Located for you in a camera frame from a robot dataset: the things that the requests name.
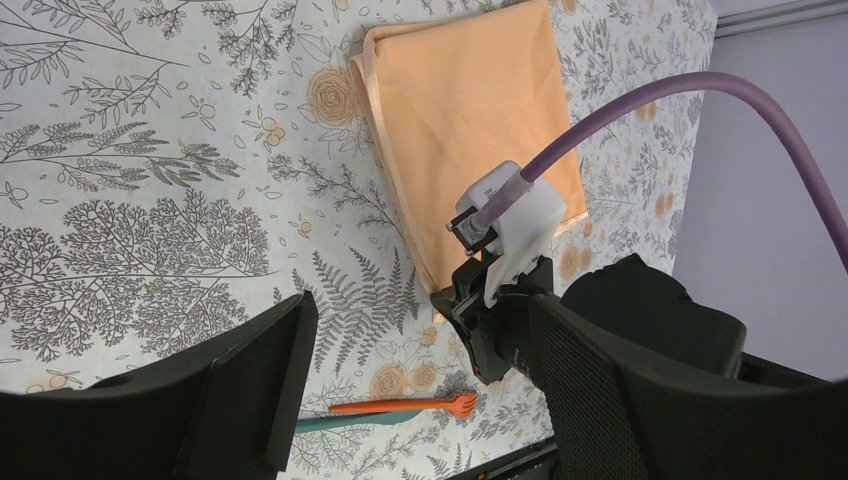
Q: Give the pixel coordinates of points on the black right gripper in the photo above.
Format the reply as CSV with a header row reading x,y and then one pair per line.
x,y
489,326

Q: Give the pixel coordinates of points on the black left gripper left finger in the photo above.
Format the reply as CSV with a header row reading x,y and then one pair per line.
x,y
226,408

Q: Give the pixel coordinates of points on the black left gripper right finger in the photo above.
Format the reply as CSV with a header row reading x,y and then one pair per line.
x,y
621,411

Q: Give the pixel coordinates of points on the orange cloth napkin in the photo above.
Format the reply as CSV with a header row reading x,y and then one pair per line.
x,y
447,102

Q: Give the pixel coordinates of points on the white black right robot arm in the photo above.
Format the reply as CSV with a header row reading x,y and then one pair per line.
x,y
628,298

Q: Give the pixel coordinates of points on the orange plastic fork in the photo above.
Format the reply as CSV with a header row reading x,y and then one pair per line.
x,y
461,407

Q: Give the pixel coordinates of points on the teal plastic knife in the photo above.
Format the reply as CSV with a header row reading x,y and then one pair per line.
x,y
327,423

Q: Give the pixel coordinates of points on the floral patterned tablecloth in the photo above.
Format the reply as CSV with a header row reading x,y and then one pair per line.
x,y
170,169

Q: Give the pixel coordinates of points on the right aluminium frame post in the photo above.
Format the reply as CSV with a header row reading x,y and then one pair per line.
x,y
777,16

